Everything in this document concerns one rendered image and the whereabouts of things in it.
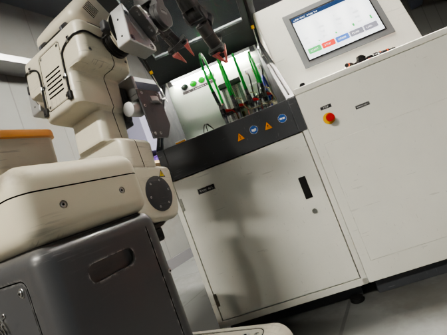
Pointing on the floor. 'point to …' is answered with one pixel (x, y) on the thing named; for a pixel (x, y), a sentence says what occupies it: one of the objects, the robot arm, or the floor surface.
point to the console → (378, 142)
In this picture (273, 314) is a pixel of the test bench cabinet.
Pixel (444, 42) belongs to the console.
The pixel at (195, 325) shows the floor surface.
